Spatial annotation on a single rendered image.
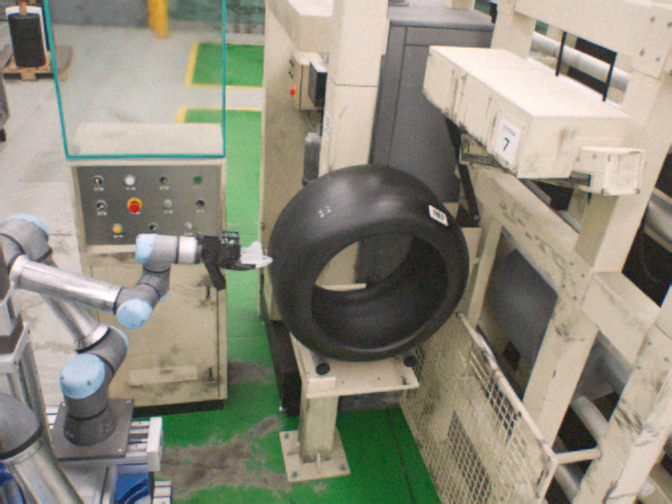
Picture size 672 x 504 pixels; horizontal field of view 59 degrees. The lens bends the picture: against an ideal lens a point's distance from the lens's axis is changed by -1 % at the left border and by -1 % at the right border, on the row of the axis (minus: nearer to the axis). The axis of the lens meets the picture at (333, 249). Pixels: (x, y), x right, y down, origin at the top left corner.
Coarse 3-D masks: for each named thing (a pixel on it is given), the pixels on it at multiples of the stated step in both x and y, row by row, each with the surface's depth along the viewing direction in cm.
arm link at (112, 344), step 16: (16, 224) 159; (32, 224) 162; (16, 240) 155; (32, 240) 160; (32, 256) 160; (48, 256) 164; (48, 304) 168; (64, 304) 168; (64, 320) 170; (80, 320) 171; (96, 320) 176; (80, 336) 173; (96, 336) 174; (112, 336) 178; (80, 352) 174; (96, 352) 173; (112, 352) 176
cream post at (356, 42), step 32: (352, 0) 163; (384, 0) 165; (352, 32) 168; (352, 64) 172; (352, 96) 177; (352, 128) 183; (320, 160) 199; (352, 160) 188; (352, 256) 207; (320, 416) 245; (320, 448) 255
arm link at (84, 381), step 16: (64, 368) 166; (80, 368) 166; (96, 368) 166; (112, 368) 174; (64, 384) 163; (80, 384) 162; (96, 384) 165; (64, 400) 167; (80, 400) 164; (96, 400) 167; (80, 416) 167
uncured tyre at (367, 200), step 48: (336, 192) 162; (384, 192) 159; (432, 192) 177; (288, 240) 163; (336, 240) 156; (432, 240) 162; (288, 288) 163; (384, 288) 203; (432, 288) 195; (336, 336) 192; (384, 336) 194
